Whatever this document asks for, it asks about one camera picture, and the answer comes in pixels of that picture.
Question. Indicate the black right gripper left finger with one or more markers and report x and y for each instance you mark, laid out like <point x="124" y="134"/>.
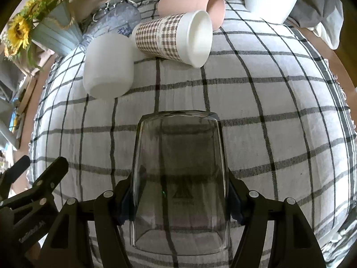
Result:
<point x="67" y="243"/>

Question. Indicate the light blue flower vase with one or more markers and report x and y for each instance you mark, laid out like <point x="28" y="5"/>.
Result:
<point x="59" y="30"/>

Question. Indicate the clear blue patterned glass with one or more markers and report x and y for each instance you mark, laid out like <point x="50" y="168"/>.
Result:
<point x="121" y="19"/>

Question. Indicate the white black plaid tablecloth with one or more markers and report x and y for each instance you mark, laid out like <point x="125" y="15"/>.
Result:
<point x="251" y="117"/>

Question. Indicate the yellow sunflower bouquet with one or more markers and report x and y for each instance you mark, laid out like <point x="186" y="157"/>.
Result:
<point x="21" y="27"/>

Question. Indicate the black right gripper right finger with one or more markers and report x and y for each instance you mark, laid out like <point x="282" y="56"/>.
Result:
<point x="293" y="244"/>

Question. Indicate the round wooden table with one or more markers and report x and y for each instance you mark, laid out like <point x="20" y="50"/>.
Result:
<point x="329" y="50"/>

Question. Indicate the pink ceramic cup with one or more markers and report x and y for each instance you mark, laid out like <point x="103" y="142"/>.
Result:
<point x="215" y="8"/>

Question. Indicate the checkered paper cup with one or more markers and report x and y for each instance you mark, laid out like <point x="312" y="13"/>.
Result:
<point x="186" y="38"/>

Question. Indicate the white matte cup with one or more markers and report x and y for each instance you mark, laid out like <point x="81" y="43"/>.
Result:
<point x="109" y="66"/>

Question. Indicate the clear glass tumbler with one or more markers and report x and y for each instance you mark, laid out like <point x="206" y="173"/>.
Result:
<point x="179" y="184"/>

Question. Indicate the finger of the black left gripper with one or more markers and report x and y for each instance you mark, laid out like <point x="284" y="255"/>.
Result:
<point x="28" y="216"/>
<point x="11" y="175"/>

